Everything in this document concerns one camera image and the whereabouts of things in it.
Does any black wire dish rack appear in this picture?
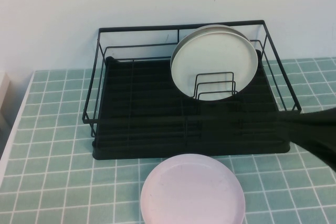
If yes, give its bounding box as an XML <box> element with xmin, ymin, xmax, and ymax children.
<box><xmin>82</xmin><ymin>20</ymin><xmax>302</xmax><ymax>161</ymax></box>

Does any pale grey round plate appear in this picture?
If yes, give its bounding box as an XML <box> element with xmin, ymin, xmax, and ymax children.
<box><xmin>170</xmin><ymin>31</ymin><xmax>257</xmax><ymax>101</ymax></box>
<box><xmin>178</xmin><ymin>24</ymin><xmax>247</xmax><ymax>41</ymax></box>

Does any green checkered tablecloth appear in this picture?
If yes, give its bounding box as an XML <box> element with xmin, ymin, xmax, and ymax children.
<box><xmin>0</xmin><ymin>57</ymin><xmax>336</xmax><ymax>224</ymax></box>

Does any pink round plate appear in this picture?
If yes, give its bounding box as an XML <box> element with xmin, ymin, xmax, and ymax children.
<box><xmin>140</xmin><ymin>154</ymin><xmax>247</xmax><ymax>224</ymax></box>

